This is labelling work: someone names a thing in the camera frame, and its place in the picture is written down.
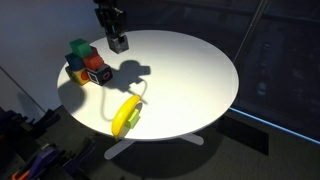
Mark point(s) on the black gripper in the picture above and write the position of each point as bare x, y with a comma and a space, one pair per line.
109, 15

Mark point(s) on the yellow banana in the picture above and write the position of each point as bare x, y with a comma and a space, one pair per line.
122, 115

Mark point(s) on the orange block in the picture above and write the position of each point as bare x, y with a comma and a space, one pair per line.
92, 62

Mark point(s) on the gray block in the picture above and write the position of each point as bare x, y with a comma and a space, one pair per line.
119, 44

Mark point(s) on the black clamp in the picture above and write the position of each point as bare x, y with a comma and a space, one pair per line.
45, 118
80, 155

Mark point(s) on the black white picture cube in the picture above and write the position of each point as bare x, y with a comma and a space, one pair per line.
100, 75

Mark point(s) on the black pegboard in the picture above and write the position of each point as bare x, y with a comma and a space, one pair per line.
10, 156

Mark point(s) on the small light green block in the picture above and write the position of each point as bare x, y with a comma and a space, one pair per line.
133, 119

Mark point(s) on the magenta block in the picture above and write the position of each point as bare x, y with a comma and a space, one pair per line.
94, 51

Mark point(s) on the blue block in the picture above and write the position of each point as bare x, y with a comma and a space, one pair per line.
74, 62

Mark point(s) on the multicoloured yellow picture cube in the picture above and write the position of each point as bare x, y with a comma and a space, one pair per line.
78, 76

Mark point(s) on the blue lit floor strip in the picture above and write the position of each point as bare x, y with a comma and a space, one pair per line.
273, 125

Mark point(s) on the white table base legs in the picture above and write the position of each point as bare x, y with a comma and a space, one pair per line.
116, 148

